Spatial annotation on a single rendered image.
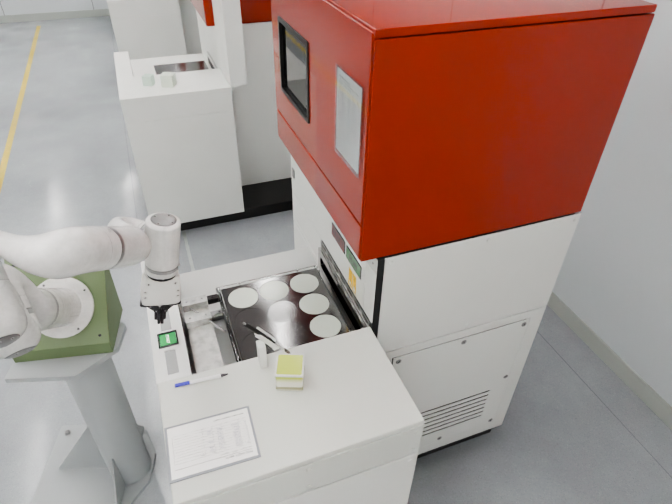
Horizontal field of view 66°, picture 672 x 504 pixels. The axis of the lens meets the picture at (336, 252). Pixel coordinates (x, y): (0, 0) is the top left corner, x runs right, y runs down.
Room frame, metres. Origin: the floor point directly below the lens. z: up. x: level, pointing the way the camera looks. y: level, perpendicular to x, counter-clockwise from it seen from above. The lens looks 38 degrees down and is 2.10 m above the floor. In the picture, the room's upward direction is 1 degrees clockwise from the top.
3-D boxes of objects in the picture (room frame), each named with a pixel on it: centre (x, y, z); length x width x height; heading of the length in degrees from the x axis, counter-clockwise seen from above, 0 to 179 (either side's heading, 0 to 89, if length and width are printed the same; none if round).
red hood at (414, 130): (1.58, -0.26, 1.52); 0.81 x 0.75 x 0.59; 22
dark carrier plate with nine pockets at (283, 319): (1.20, 0.17, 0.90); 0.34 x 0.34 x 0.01; 22
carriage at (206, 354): (1.09, 0.41, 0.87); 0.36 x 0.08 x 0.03; 22
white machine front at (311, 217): (1.46, 0.03, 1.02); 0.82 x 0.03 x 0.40; 22
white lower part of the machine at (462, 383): (1.59, -0.29, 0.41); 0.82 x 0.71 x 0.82; 22
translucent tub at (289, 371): (0.87, 0.11, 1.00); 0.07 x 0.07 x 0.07; 0
